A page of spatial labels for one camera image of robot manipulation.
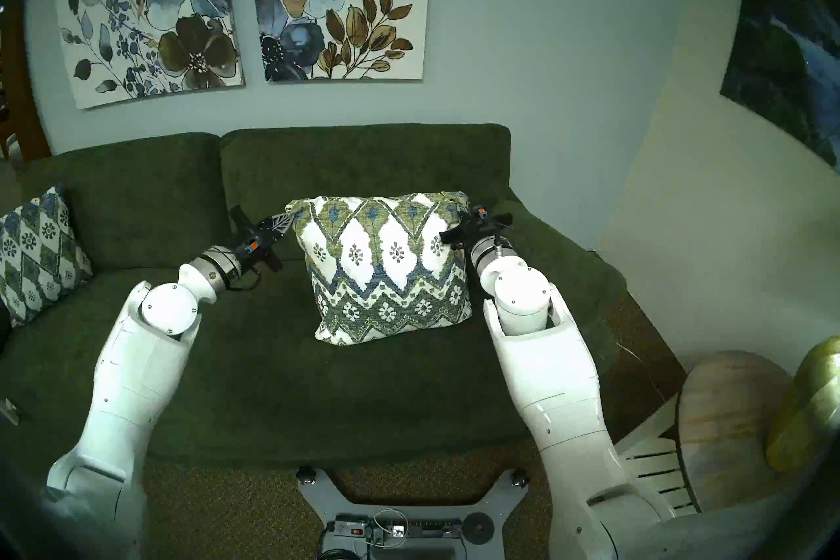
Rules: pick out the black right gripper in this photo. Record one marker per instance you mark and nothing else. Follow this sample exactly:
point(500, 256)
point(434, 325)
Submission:
point(479, 230)

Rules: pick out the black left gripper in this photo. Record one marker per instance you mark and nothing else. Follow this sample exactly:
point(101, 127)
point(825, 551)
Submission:
point(256, 244)

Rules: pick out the green white patterned cushion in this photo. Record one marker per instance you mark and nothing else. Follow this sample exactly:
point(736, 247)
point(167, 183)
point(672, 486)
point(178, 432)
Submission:
point(39, 257)
point(380, 270)

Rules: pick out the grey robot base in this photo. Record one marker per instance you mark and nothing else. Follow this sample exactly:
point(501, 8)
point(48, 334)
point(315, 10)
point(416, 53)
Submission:
point(328, 493)

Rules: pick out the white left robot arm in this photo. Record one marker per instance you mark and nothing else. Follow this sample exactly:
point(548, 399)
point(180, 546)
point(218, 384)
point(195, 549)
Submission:
point(131, 368)

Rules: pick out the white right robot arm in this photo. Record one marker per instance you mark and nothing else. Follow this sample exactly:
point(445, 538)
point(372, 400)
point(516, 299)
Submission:
point(551, 381)

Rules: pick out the dark green fabric sofa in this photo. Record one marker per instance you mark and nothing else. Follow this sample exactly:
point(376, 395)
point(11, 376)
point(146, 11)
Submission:
point(328, 394)

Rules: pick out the floral canvas with dark flower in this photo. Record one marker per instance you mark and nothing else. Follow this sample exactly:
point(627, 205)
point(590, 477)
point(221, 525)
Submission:
point(157, 7)

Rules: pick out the white slatted wooden chair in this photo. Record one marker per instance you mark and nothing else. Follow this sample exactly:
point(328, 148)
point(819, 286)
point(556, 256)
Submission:
point(650, 467)

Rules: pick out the black round disc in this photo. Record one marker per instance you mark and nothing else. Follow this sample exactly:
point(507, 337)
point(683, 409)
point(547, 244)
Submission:
point(478, 528)

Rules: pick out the black power strip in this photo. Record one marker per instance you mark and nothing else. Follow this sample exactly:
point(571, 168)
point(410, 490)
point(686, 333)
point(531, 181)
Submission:
point(426, 526)

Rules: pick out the round wooden side table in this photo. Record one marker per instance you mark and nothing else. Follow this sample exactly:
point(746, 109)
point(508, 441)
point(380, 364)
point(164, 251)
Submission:
point(728, 434)

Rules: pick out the small white plastic box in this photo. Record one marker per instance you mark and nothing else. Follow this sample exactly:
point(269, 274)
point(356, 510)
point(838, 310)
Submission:
point(8, 412)

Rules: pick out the waterfall landscape poster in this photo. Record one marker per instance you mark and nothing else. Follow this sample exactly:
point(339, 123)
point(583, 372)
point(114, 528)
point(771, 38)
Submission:
point(787, 53)

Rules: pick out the gold ceramic vase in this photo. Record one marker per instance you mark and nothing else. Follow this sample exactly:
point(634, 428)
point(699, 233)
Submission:
point(810, 414)

